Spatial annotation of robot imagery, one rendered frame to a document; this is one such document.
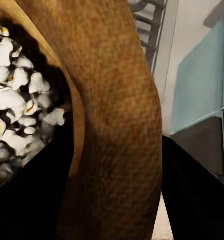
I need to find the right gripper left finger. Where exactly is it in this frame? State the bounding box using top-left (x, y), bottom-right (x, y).
top-left (0, 133), bottom-right (74, 240)

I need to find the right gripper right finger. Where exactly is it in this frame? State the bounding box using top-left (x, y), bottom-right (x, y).
top-left (161, 135), bottom-right (224, 240)

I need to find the popcorn bag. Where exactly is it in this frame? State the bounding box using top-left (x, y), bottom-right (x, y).
top-left (0, 0), bottom-right (163, 240)

